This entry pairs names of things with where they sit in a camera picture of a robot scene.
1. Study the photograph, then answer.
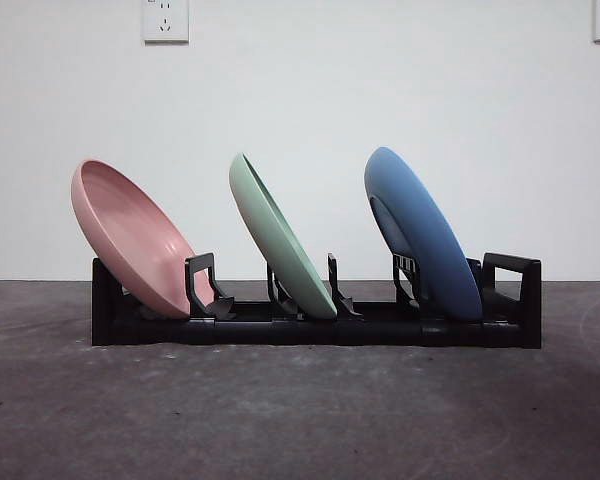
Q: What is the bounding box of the pink plate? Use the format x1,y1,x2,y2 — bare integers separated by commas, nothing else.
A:
70,158,201,319

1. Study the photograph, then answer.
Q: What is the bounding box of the black plate rack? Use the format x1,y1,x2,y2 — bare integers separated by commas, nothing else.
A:
90,252,542,350

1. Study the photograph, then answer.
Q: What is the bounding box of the green plate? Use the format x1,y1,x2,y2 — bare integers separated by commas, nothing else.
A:
228,151,339,320

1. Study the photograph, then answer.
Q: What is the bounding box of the blue plate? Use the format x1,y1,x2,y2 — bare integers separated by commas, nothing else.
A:
363,146,483,323

